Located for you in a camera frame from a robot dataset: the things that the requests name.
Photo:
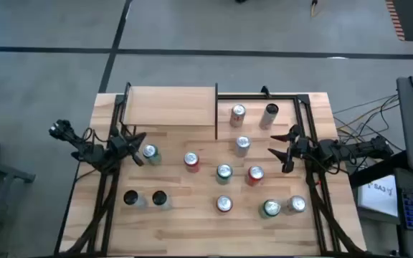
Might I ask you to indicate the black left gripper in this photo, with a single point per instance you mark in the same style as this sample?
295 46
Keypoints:
118 146

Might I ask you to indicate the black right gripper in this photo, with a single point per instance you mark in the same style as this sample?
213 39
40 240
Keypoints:
301 147

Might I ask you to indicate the white Celsius can black lid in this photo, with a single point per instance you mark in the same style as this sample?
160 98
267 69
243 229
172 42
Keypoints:
268 118

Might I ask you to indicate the red Fanta can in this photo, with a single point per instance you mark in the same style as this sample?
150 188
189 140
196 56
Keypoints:
255 175
224 203
191 161

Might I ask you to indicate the silver Diet Coke can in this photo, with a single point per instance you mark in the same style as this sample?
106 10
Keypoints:
242 145

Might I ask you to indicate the green Sprite can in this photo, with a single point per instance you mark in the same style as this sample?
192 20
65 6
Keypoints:
271 208
224 173
151 154

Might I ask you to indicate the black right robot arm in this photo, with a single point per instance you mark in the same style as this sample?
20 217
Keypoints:
353 148

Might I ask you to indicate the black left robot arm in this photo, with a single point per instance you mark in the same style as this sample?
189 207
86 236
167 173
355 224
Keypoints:
84 150

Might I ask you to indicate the wooden shelf board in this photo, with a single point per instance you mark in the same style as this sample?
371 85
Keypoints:
170 105

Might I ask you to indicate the slim can black lid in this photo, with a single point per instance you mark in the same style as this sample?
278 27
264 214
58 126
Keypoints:
131 198

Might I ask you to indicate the pink silver can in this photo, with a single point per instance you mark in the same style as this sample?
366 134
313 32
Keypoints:
237 116

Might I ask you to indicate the white Celsius Arctic Vibe can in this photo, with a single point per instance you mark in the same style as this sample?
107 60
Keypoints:
160 198

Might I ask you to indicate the silver white can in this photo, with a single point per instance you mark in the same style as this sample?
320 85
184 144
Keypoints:
296 204

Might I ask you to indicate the black support beam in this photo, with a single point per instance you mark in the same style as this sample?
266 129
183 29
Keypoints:
375 172

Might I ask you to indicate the white paper sign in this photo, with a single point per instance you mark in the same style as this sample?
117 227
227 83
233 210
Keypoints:
378 195

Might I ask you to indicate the grey metal side table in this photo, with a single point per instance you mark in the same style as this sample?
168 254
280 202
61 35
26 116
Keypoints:
9 172

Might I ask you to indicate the black aluminium table frame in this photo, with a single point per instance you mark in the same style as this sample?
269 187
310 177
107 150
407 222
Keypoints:
256 97

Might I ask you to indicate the wooden shelf with black frame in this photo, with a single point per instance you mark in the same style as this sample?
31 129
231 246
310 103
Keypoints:
216 118

